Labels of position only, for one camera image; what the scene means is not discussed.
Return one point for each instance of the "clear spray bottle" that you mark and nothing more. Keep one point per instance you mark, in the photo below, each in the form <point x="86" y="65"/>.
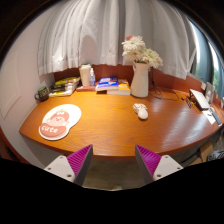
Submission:
<point x="92" y="80"/>

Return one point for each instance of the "white lidded tumbler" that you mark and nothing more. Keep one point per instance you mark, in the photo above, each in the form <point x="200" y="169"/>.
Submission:
<point x="84" y="75"/>

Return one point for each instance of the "dark green mug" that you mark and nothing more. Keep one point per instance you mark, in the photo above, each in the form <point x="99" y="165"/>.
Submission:
<point x="42" y="93"/>

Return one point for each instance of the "white computer mouse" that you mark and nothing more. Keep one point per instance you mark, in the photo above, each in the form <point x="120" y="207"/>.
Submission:
<point x="142" y="113"/>

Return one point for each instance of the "reddish brown book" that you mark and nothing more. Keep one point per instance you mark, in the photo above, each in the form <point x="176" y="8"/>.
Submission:
<point x="85" y="88"/>

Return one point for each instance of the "pink cartoon mouse pad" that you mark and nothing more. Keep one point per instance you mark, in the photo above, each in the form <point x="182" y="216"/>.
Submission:
<point x="60" y="121"/>

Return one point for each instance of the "white ceramic vase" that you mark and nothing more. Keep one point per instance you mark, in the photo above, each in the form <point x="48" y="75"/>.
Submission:
<point x="140" y="81"/>

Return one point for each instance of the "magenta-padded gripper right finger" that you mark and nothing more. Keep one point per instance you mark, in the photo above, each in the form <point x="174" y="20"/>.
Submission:
<point x="165" y="166"/>

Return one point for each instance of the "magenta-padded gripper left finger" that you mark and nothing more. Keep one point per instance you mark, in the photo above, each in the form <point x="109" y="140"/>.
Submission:
<point x="63" y="166"/>

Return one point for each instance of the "white flat electronic device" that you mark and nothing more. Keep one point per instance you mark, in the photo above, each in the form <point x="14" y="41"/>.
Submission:
<point x="200" y="99"/>

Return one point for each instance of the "white artificial flower bouquet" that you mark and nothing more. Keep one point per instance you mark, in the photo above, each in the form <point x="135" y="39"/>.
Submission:
<point x="136" y="48"/>

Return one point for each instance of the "white curtain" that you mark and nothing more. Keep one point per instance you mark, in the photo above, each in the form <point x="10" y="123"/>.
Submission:
<point x="110" y="30"/>

